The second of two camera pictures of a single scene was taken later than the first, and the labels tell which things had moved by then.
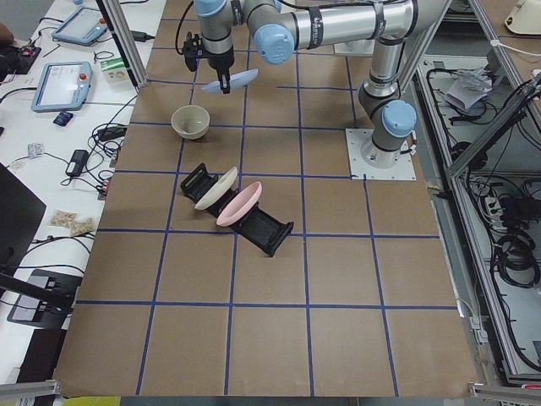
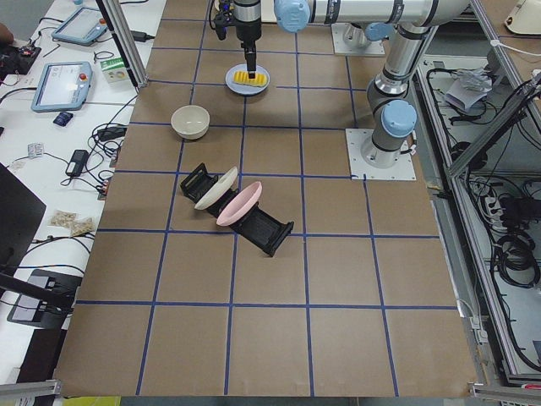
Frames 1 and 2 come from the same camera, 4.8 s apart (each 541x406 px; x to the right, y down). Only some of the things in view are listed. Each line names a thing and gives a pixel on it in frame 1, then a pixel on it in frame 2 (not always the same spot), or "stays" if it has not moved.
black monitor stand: [40, 298] stays
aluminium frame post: [115, 15] stays
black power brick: [77, 162] stays
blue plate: [235, 81] to [243, 89]
